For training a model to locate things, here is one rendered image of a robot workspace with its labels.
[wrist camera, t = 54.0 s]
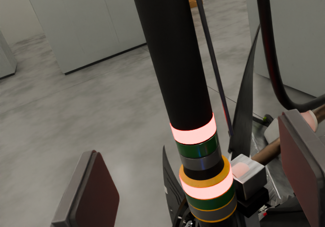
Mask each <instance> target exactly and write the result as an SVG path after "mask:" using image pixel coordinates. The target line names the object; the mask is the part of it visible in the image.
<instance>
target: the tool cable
mask: <svg viewBox="0 0 325 227"><path fill-rule="evenodd" d="M257 5H258V13H259V20H260V27H261V34H262V40H263V47H264V52H265V58H266V64H267V69H268V73H269V77H270V81H271V84H272V88H273V90H274V93H275V95H276V98H277V99H278V101H279V102H280V104H281V105H282V106H283V107H284V108H285V109H287V110H292V109H297V110H298V111H299V113H300V114H301V115H302V117H303V118H304V119H305V120H306V122H307V123H308V124H309V125H310V127H311V128H312V130H313V131H314V132H316V131H317V128H318V122H317V119H316V117H315V115H314V113H313V112H312V111H311V110H314V109H316V108H318V107H320V106H322V105H324V104H325V94H323V95H321V96H319V97H318V98H316V99H313V100H311V101H309V102H306V103H303V104H296V103H294V102H292V101H291V99H290V98H289V97H288V95H287V93H286V91H285V88H284V85H283V82H282V78H281V74H280V69H279V64H278V59H277V53H276V47H275V40H274V32H273V25H272V16H271V8H270V0H257Z"/></svg>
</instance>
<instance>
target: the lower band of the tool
mask: <svg viewBox="0 0 325 227"><path fill-rule="evenodd" d="M222 158H223V160H224V168H223V170H222V171H221V173H220V174H218V175H217V176H216V177H214V178H211V179H208V180H203V181H198V180H193V179H190V178H189V177H187V176H186V175H185V173H184V171H183V164H182V165H181V167H180V170H179V175H180V178H181V180H182V181H183V182H184V183H185V184H186V185H188V186H190V187H194V188H208V187H212V186H215V185H217V184H219V183H220V182H222V181H223V180H224V179H225V178H226V177H227V176H228V174H229V172H230V163H229V161H228V159H227V158H226V157H225V156H223V155H222ZM230 187H231V186H230ZM230 187H229V189H230ZM229 189H228V190H229ZM228 190H227V191H228ZM227 191H225V192H224V193H223V194H225V193H226V192H227ZM223 194H221V195H219V196H217V197H220V196H222V195H223ZM188 195H189V194H188ZM191 197H192V196H191ZM217 197H214V198H217ZM193 198H195V197H193ZM214 198H209V199H200V198H195V199H199V200H210V199H214ZM232 199H233V198H232ZM232 199H231V200H232ZM231 200H230V201H229V202H228V203H227V204H229V203H230V202H231ZM227 204H226V205H227ZM226 205H224V206H223V207H225V206H226ZM191 206H192V205H191ZM236 206H237V205H236ZM193 207H194V206H193ZM223 207H221V208H223ZM194 208H195V207H194ZM221 208H218V209H221ZM196 209H198V208H196ZM218 209H215V210H218ZM235 209H236V207H235ZM235 209H234V210H233V212H234V211H235ZM198 210H201V209H198ZM215 210H201V211H215ZM233 212H232V213H231V214H229V215H228V216H227V217H225V218H223V219H220V220H216V221H206V220H202V219H199V218H197V217H196V216H195V215H194V216H195V217H196V218H197V219H199V220H201V221H204V222H209V223H214V222H219V221H222V220H224V219H226V218H228V217H229V216H230V215H232V214H233Z"/></svg>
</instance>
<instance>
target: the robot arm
mask: <svg viewBox="0 0 325 227"><path fill-rule="evenodd" d="M278 124H279V134H280V145H281V159H282V167H283V170H284V173H285V175H286V177H287V179H288V181H289V183H290V185H291V187H292V189H293V191H294V193H295V195H296V197H297V199H298V201H299V203H300V205H301V207H302V209H303V211H304V213H305V215H306V217H307V219H308V221H309V224H310V226H311V227H325V135H323V136H317V135H316V134H315V132H314V131H313V130H312V128H311V127H310V126H309V124H308V123H307V122H306V120H305V119H304V118H303V117H302V115H301V114H300V113H299V111H298V110H297V109H292V110H287V111H283V112H282V115H280V116H278ZM118 205H119V193H118V191H117V188H116V186H115V184H114V182H113V180H112V177H111V175H110V173H109V171H108V169H107V166H106V164H105V162H104V160H103V157H102V155H101V153H100V152H96V151H95V150H91V151H85V152H82V153H81V155H80V158H79V160H78V162H77V165H76V167H75V169H74V171H73V174H72V176H71V178H70V181H69V183H68V185H67V187H66V189H65V191H64V194H63V196H62V198H61V200H60V203H59V205H58V207H57V210H56V212H55V214H54V216H53V219H52V221H51V223H50V225H49V227H114V225H115V220H116V215H117V211H118Z"/></svg>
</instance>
